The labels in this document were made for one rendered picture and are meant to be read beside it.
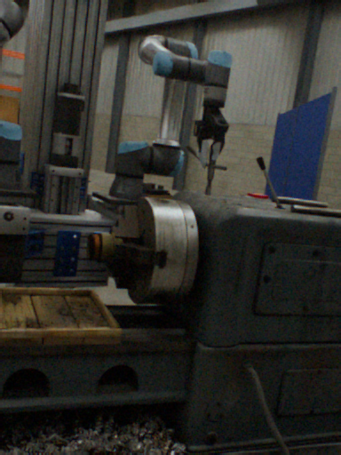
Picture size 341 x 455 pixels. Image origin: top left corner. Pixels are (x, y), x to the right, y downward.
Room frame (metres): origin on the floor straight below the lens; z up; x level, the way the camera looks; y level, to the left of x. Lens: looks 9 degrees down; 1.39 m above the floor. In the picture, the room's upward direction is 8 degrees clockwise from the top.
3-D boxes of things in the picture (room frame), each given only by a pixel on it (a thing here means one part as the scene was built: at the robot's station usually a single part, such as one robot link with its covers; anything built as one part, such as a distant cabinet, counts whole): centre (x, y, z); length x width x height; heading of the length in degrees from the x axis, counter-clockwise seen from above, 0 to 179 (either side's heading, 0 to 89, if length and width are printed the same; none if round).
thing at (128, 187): (2.12, 0.29, 1.21); 0.15 x 0.15 x 0.10
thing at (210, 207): (1.68, -0.25, 1.06); 0.59 x 0.48 x 0.39; 114
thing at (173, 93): (2.16, 0.16, 1.54); 0.15 x 0.12 x 0.55; 111
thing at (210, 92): (1.71, 0.00, 1.57); 0.08 x 0.08 x 0.05
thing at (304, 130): (8.30, -1.35, 1.18); 4.12 x 0.80 x 2.35; 1
